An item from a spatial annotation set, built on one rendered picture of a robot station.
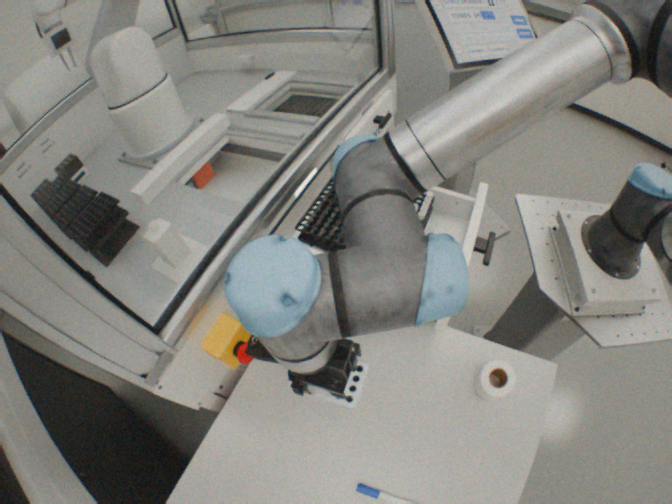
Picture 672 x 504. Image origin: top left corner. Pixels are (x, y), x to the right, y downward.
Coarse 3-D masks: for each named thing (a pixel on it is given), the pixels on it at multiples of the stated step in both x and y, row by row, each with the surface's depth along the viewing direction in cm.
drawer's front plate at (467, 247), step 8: (480, 184) 58; (480, 192) 57; (480, 200) 55; (480, 208) 54; (472, 216) 53; (480, 216) 53; (472, 224) 52; (472, 232) 51; (464, 240) 53; (472, 240) 50; (464, 248) 50; (472, 248) 50; (440, 320) 49; (448, 320) 48; (440, 328) 52
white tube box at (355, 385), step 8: (360, 368) 55; (368, 368) 54; (352, 376) 52; (360, 376) 52; (352, 384) 52; (360, 384) 51; (344, 392) 51; (352, 392) 51; (360, 392) 51; (328, 400) 50; (336, 400) 50; (344, 400) 50; (352, 400) 53; (352, 408) 50
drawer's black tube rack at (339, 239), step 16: (320, 192) 65; (320, 208) 63; (336, 208) 62; (432, 208) 63; (304, 224) 60; (320, 224) 60; (336, 224) 59; (304, 240) 62; (320, 240) 62; (336, 240) 57
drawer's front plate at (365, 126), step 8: (384, 96) 82; (376, 104) 79; (384, 104) 82; (392, 104) 88; (368, 112) 77; (376, 112) 79; (384, 112) 84; (392, 112) 90; (360, 120) 75; (368, 120) 76; (360, 128) 73; (368, 128) 77; (376, 128) 82; (384, 128) 88; (352, 136) 71
